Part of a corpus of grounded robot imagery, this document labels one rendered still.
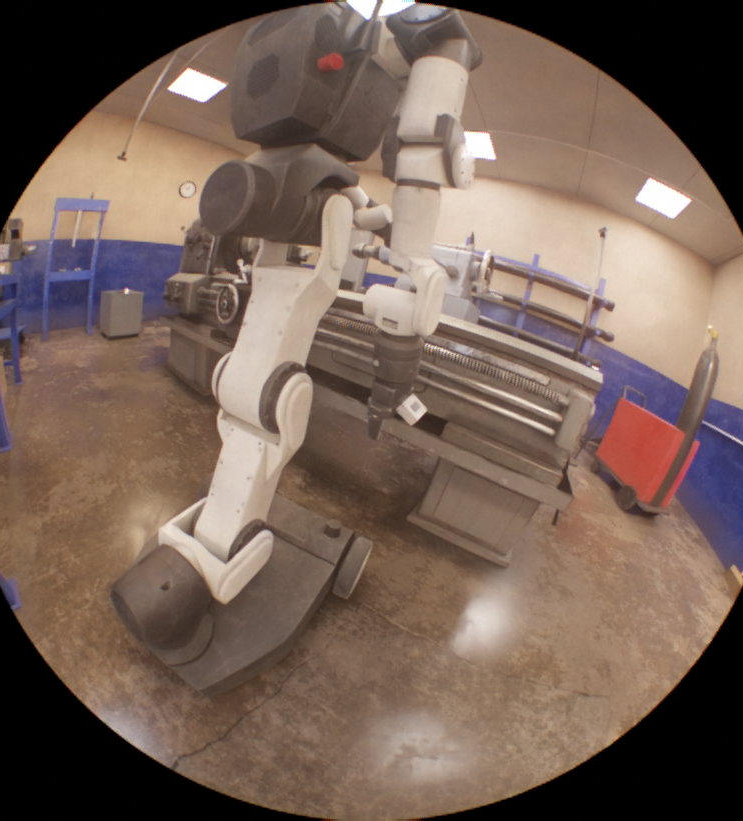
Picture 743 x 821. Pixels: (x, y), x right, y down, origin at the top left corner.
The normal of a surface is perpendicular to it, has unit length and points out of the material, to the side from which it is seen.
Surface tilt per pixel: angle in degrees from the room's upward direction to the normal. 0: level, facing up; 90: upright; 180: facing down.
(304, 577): 0
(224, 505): 64
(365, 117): 103
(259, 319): 76
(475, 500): 90
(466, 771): 0
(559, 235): 90
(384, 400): 110
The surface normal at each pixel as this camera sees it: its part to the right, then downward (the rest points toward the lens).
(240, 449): -0.18, -0.16
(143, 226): 0.84, 0.37
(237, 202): -0.35, 0.40
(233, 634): 0.23, -0.91
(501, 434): -0.49, 0.20
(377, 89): 0.77, 0.56
